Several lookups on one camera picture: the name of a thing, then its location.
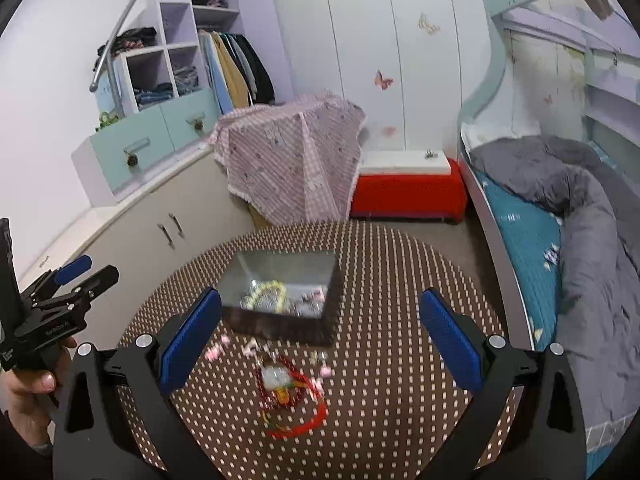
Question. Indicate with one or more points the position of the teal bed sheet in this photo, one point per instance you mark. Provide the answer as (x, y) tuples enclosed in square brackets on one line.
[(529, 233)]

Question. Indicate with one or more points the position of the grey duvet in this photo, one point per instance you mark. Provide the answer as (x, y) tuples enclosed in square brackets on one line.
[(598, 313)]

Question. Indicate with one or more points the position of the hanging clothes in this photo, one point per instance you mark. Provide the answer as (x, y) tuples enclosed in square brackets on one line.
[(235, 71)]

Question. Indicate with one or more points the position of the mint green bunk bed frame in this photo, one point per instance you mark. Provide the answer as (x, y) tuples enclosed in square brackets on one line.
[(565, 68)]

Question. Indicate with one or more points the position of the mint drawer unit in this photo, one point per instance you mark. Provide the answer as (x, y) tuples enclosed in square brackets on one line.
[(119, 158)]

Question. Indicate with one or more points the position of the white jade pendant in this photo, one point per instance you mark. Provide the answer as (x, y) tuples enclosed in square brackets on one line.
[(276, 377)]

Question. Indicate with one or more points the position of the white wardrobe doors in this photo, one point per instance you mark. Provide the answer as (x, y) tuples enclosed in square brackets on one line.
[(409, 64)]

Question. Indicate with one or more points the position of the pink hair clip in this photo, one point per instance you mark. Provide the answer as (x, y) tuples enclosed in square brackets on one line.
[(217, 349)]

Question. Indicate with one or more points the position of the dark metal jewelry box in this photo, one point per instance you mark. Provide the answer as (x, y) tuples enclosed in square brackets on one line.
[(292, 296)]

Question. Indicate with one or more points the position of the pink checkered cloth cover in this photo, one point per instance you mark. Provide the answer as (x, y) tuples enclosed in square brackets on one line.
[(297, 162)]

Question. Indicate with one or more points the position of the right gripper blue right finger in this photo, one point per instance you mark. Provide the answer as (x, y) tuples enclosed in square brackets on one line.
[(456, 337)]

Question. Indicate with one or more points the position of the red storage ottoman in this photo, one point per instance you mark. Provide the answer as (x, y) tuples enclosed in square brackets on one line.
[(418, 185)]

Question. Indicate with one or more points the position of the lilac open shelf wardrobe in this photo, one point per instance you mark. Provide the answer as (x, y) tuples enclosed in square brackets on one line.
[(166, 38)]

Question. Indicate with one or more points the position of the brown polka dot tablecloth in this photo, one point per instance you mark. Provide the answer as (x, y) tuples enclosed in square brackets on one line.
[(391, 402)]

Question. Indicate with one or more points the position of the left hand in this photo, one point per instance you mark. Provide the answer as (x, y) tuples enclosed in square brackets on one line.
[(22, 388)]

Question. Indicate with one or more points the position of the beige low cabinet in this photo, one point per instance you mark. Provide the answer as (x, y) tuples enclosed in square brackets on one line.
[(180, 213)]

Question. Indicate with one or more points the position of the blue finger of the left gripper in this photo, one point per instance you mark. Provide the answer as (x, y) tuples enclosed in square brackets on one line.
[(95, 285), (72, 270)]

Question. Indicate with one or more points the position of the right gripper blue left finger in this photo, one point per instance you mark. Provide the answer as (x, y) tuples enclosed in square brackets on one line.
[(183, 338)]

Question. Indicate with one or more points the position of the silver small earrings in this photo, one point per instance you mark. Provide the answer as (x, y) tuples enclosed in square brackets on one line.
[(318, 357)]

